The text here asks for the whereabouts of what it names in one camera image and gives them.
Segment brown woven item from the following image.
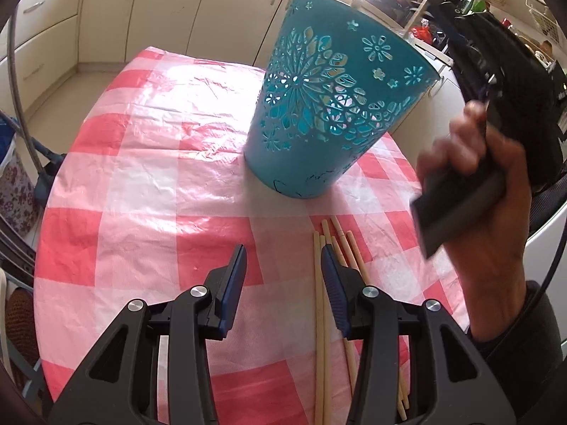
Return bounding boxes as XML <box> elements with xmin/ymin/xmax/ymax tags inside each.
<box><xmin>6</xmin><ymin>288</ymin><xmax>40</xmax><ymax>390</ymax></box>

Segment person's right hand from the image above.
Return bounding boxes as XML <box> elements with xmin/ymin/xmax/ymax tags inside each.
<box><xmin>416</xmin><ymin>100</ymin><xmax>534</xmax><ymax>341</ymax></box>

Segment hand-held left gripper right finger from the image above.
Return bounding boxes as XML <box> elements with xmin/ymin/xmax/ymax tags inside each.
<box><xmin>320</xmin><ymin>244</ymin><xmax>517</xmax><ymax>425</ymax></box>

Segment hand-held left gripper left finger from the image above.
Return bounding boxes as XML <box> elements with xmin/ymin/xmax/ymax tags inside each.
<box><xmin>51</xmin><ymin>243</ymin><xmax>249</xmax><ymax>425</ymax></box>

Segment teal perforated bucket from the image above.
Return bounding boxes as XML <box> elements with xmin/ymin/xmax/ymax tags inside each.
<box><xmin>243</xmin><ymin>0</ymin><xmax>441</xmax><ymax>200</ymax></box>

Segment red white checked tablecloth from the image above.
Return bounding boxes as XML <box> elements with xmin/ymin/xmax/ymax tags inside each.
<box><xmin>33</xmin><ymin>45</ymin><xmax>472</xmax><ymax>425</ymax></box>

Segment cream base kitchen cabinets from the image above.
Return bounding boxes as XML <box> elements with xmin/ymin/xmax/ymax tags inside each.
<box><xmin>0</xmin><ymin>0</ymin><xmax>448</xmax><ymax>111</ymax></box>

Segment person's right forearm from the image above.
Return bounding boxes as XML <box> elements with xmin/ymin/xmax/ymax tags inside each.
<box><xmin>467</xmin><ymin>280</ymin><xmax>567</xmax><ymax>425</ymax></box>

